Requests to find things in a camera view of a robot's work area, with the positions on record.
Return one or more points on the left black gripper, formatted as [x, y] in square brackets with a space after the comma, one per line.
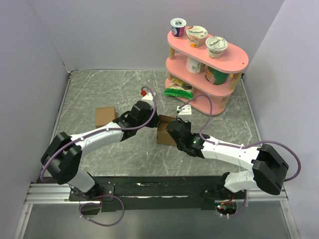
[155, 121]

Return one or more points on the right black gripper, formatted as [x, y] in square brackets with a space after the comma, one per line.
[187, 123]

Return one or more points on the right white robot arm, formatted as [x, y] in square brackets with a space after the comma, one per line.
[263, 167]

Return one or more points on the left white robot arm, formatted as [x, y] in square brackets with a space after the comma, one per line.
[63, 156]

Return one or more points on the small folded cardboard box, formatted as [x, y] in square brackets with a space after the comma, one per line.
[103, 116]

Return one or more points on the green snack bag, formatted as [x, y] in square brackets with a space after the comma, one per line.
[179, 88]

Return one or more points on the pink three-tier shelf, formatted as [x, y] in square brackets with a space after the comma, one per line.
[233, 61]

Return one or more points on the green can middle shelf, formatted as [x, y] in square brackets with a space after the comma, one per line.
[215, 77]

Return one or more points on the white container middle shelf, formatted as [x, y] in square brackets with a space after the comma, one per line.
[193, 66]

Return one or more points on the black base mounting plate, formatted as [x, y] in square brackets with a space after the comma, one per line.
[151, 193]

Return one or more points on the Chobani white yogurt cup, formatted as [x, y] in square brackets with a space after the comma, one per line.
[215, 46]

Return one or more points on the Chobani peach yogurt cup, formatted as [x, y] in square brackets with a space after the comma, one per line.
[196, 35]

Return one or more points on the white blue yogurt cup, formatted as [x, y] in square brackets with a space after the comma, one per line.
[177, 27]

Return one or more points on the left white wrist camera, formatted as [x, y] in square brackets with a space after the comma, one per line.
[148, 97]

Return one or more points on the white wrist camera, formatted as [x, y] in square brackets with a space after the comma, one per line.
[148, 97]
[184, 113]

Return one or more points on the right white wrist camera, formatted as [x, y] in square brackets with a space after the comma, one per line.
[184, 113]

